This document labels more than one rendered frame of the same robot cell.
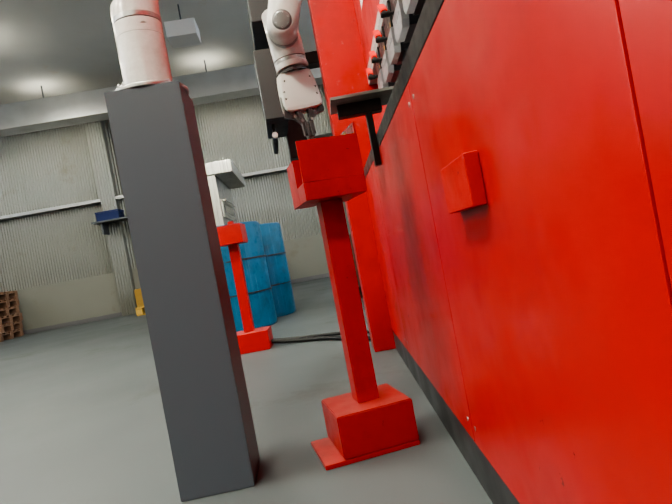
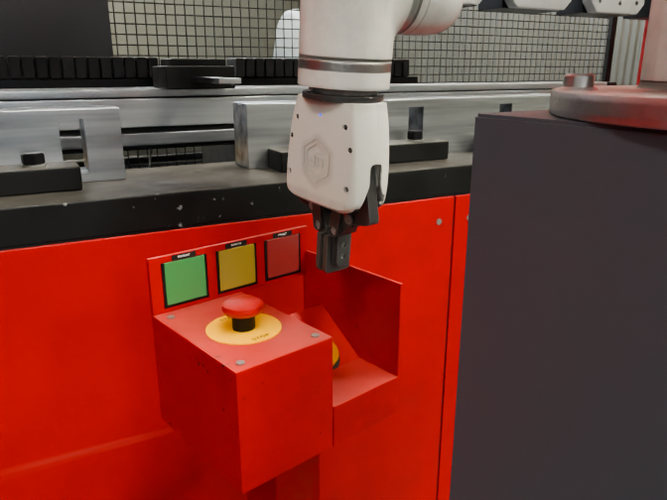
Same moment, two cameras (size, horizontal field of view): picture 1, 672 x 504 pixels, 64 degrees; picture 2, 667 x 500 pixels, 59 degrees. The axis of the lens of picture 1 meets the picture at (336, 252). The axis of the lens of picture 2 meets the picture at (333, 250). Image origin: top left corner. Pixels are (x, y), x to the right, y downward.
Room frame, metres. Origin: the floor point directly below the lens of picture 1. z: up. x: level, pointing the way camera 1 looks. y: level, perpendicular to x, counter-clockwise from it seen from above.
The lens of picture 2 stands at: (1.67, 0.52, 1.02)
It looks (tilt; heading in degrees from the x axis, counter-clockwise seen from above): 17 degrees down; 242
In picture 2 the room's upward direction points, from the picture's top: straight up
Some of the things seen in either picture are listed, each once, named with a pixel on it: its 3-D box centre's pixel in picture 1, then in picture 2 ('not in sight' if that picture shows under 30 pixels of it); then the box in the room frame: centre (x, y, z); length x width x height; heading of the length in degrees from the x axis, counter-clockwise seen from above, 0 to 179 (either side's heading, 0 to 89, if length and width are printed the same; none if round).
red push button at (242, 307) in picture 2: not in sight; (243, 316); (1.50, 0.01, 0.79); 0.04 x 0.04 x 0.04
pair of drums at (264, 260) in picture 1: (247, 274); not in sight; (5.05, 0.85, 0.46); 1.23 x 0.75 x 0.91; 3
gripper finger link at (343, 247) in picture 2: (301, 126); (345, 242); (1.40, 0.03, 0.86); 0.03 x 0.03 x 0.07; 13
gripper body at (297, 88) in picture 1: (298, 89); (339, 143); (1.40, 0.02, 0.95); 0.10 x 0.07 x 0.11; 103
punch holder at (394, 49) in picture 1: (400, 32); not in sight; (1.82, -0.35, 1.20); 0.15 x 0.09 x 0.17; 0
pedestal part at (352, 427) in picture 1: (359, 423); not in sight; (1.45, 0.02, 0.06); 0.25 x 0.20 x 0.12; 103
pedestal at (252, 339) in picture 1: (241, 285); not in sight; (3.44, 0.63, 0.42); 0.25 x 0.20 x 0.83; 90
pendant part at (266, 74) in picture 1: (271, 96); not in sight; (2.99, 0.19, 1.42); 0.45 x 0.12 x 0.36; 6
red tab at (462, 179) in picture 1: (461, 185); not in sight; (0.77, -0.19, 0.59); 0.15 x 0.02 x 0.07; 0
